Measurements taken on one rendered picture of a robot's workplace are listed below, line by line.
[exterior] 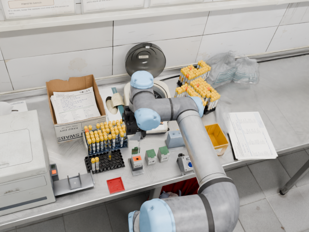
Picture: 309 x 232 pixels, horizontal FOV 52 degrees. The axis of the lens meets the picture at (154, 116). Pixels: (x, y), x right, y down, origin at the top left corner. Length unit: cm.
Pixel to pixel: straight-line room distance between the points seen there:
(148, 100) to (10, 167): 54
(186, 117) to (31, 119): 64
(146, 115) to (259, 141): 92
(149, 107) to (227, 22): 103
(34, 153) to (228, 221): 75
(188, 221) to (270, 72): 161
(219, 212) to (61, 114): 107
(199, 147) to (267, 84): 128
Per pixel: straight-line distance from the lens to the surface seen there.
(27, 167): 120
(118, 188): 146
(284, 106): 203
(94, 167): 146
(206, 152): 86
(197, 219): 72
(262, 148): 173
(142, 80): 102
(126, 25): 162
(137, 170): 149
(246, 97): 196
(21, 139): 127
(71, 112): 163
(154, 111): 97
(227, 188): 79
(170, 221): 71
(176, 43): 181
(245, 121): 181
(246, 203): 259
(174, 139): 153
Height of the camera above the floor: 218
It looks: 50 degrees down
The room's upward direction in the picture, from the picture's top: 11 degrees clockwise
